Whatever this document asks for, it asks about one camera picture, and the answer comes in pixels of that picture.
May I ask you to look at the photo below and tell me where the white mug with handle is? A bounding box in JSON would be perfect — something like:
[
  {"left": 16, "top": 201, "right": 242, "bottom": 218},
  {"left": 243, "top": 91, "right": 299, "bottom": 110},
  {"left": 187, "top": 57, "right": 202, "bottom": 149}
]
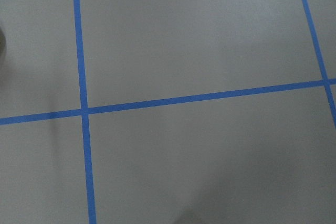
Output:
[{"left": 0, "top": 30, "right": 6, "bottom": 66}]

